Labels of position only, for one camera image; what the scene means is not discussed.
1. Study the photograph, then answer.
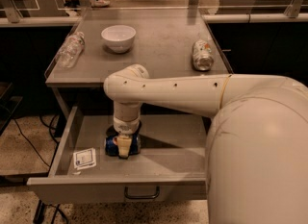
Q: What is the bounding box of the black drawer handle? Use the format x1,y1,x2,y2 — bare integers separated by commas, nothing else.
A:
124,186,160,200

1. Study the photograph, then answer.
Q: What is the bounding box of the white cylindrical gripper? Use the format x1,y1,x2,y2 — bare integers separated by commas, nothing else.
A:
113,115,141,159

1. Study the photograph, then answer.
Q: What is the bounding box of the silver crushed soda can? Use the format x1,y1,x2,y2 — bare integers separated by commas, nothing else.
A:
192,39,214,71

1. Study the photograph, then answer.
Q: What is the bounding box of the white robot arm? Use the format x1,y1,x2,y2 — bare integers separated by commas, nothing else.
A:
104,64,308,224

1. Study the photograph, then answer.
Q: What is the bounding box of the white tag sticker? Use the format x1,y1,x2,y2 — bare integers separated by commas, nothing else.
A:
73,148,96,170

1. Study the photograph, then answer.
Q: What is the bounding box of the white horizontal rail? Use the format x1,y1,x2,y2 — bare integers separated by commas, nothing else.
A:
202,13,308,23

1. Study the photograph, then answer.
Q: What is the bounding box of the blue pepsi can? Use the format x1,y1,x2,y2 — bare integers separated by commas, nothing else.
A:
104,126,141,156

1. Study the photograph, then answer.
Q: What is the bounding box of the clear plastic water bottle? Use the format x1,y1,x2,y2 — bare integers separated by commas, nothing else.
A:
56,32,85,68

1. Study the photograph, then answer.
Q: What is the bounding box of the black floor cable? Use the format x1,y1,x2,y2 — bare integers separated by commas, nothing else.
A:
13,113,61,168

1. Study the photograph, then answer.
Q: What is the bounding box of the grey metal counter cabinet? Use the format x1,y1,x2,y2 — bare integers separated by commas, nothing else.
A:
43,8,235,120

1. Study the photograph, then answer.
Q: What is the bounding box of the grey metal open drawer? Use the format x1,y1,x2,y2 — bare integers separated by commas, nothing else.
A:
28,107,206,204

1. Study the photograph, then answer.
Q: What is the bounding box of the white ceramic bowl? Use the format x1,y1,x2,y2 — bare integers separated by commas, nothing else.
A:
101,25,137,53

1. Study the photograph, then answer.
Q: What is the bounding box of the person white sneaker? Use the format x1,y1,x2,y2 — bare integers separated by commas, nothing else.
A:
92,0,110,8

